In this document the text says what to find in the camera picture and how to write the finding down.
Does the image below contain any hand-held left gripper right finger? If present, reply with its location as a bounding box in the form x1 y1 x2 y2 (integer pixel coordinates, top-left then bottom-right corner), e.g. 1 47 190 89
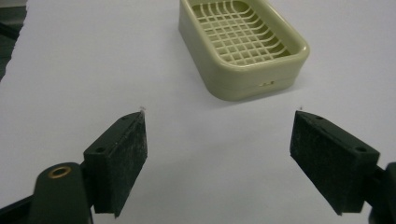
289 110 381 217

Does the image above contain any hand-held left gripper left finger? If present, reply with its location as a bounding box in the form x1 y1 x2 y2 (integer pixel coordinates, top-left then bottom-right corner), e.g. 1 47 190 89
82 111 149 218

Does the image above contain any pale green soap dish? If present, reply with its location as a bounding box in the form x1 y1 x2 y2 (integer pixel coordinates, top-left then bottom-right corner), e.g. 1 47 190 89
177 0 311 102

